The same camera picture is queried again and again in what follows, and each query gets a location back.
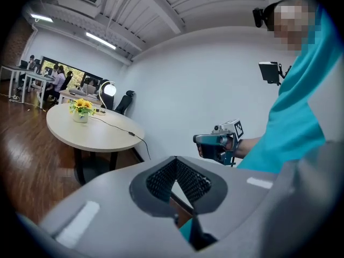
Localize black screen on mount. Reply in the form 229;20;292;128
258;61;282;86

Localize dark framed window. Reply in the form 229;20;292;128
40;56;104;88

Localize light wooden office desk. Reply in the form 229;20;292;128
58;89;102;104

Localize black lamp cable with switch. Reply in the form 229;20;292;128
88;116;152;161

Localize person's head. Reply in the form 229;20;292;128
266;0;317;52

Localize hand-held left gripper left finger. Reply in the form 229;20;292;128
39;156;194;258

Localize person's right forearm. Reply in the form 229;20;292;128
233;136;263;160

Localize round beige table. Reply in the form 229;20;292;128
46;102;146;187

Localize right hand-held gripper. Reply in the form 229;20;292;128
192;119;245;168

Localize ceiling tube light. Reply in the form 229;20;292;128
30;13;54;23
85;32;117;50

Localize globe desk lamp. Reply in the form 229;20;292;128
95;80;118;117

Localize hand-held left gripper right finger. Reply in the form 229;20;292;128
176;156;277;258

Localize silver laptop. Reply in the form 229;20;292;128
80;83;97;95

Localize person's teal shirt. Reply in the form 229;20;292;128
178;5;343;244

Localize black office chair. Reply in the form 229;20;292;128
114;90;135;116
60;70;74;91

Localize white office desk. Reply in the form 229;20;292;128
0;65;30;98
21;72;54;110

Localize black head camera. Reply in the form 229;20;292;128
252;7;266;28

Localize sunflowers in white pot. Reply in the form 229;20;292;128
68;98;97;124

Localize person's right hand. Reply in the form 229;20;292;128
198;136;235;157

